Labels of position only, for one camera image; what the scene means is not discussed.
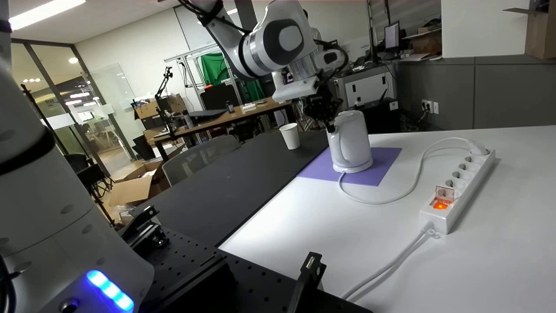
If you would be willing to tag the black metal block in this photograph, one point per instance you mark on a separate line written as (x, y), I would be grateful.
(141, 226)

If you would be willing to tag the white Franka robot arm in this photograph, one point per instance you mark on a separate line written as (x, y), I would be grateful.
(278, 40)

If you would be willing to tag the ceiling light panel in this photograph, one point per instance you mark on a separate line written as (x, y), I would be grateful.
(44, 12)

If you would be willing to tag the white paper cup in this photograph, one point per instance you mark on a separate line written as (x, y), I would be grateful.
(290, 136)

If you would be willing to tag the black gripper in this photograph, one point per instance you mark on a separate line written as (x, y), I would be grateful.
(322, 105)

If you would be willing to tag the white electric kettle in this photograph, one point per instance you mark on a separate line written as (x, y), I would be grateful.
(349, 145)

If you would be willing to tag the open cardboard box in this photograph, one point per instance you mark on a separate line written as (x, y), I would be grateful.
(131, 192)

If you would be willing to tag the wooden desk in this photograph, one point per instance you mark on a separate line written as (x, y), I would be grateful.
(231, 117)

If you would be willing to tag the white wall socket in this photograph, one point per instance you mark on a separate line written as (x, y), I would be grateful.
(429, 106)

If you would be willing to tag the black perforated mounting board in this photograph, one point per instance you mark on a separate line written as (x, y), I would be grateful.
(191, 263)

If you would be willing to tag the black computer monitor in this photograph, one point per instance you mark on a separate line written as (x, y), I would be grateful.
(393, 37)

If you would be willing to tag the green cloth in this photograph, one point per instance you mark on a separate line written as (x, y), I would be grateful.
(212, 68)

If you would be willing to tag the white power strip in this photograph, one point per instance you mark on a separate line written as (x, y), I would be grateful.
(462, 185)

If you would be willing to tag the grey office partition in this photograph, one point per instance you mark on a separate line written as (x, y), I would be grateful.
(492, 92)

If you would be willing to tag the grey equipment cabinet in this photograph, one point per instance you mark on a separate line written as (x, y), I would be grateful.
(367, 87)

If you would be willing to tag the grey office chair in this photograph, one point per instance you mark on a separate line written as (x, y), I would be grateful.
(197, 157)

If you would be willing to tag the purple mat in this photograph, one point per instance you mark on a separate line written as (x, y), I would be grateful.
(382, 165)

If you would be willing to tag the black tripod stand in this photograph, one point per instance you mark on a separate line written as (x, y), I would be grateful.
(164, 82)

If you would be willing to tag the wooden shelf cabinet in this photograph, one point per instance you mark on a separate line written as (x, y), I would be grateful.
(541, 35)

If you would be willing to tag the black clamp bracket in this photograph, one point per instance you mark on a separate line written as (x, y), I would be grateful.
(309, 270)

